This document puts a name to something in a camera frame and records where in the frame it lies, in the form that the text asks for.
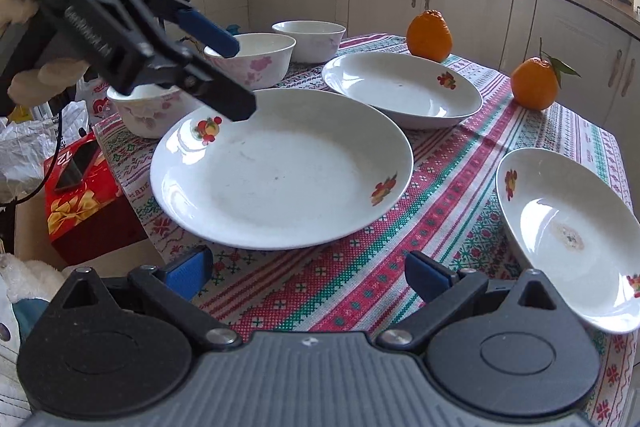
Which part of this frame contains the patterned red green tablecloth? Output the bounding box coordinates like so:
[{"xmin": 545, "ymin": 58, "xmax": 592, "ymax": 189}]
[{"xmin": 91, "ymin": 34, "xmax": 640, "ymax": 423}]

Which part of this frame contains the person's left hand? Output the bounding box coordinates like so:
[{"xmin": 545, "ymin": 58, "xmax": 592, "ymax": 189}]
[{"xmin": 0, "ymin": 0, "xmax": 90, "ymax": 104}]

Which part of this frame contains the person's white fluffy clothing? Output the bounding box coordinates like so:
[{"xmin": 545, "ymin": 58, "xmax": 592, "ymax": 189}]
[{"xmin": 0, "ymin": 252, "xmax": 66, "ymax": 423}]

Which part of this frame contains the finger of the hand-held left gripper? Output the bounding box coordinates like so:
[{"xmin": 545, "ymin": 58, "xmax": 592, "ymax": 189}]
[
  {"xmin": 131, "ymin": 0, "xmax": 241, "ymax": 58},
  {"xmin": 142, "ymin": 38, "xmax": 259, "ymax": 124}
]

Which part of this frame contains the red and white plastic bag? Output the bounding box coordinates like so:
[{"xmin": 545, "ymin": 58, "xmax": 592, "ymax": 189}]
[{"xmin": 75, "ymin": 77, "xmax": 121, "ymax": 128}]

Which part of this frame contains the white bowl with pink flowers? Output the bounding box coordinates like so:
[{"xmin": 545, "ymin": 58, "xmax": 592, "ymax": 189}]
[
  {"xmin": 271, "ymin": 21, "xmax": 347, "ymax": 64},
  {"xmin": 204, "ymin": 33, "xmax": 297, "ymax": 90},
  {"xmin": 106, "ymin": 83, "xmax": 201, "ymax": 139}
]

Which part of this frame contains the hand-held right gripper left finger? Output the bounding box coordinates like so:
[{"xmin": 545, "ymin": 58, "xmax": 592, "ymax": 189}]
[{"xmin": 47, "ymin": 246, "xmax": 243, "ymax": 350}]

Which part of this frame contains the white bowl stack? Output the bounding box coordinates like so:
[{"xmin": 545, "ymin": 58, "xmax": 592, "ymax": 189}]
[{"xmin": 150, "ymin": 88, "xmax": 415, "ymax": 251}]

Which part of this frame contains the red gift box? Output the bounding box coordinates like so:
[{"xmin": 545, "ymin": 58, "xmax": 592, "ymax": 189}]
[{"xmin": 44, "ymin": 132, "xmax": 151, "ymax": 265}]

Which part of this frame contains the crumpled clear plastic bag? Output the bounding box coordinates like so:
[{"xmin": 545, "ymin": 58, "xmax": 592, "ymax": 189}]
[{"xmin": 0, "ymin": 102, "xmax": 91, "ymax": 202}]

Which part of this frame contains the bumpy orange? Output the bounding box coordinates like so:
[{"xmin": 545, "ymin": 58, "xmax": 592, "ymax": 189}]
[{"xmin": 406, "ymin": 9, "xmax": 454, "ymax": 64}]

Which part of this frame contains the orange with leaf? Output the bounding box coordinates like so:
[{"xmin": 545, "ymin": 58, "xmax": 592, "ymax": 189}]
[{"xmin": 510, "ymin": 38, "xmax": 582, "ymax": 111}]

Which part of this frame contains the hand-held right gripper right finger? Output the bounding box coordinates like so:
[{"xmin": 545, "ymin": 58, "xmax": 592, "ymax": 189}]
[{"xmin": 377, "ymin": 251, "xmax": 558, "ymax": 353}]

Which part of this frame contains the white plate with fruit print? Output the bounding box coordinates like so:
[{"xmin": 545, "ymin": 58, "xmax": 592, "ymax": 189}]
[
  {"xmin": 495, "ymin": 148, "xmax": 640, "ymax": 334},
  {"xmin": 321, "ymin": 52, "xmax": 483, "ymax": 131}
]

